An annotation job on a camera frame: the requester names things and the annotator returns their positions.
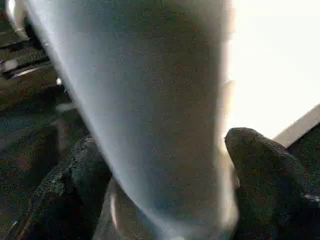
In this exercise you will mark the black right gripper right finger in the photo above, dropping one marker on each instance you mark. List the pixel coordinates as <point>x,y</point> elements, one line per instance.
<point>270,190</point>

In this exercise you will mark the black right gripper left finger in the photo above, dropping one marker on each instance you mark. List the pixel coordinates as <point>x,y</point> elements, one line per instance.
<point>70,195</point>

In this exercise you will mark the black work mat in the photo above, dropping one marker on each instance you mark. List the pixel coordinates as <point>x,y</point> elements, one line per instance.
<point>25,125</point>

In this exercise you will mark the white plastic table top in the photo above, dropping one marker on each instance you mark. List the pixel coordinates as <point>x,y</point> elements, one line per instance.
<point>275,50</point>

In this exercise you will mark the white plastic table leg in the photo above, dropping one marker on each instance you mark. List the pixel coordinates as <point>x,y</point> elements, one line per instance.
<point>150,100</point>

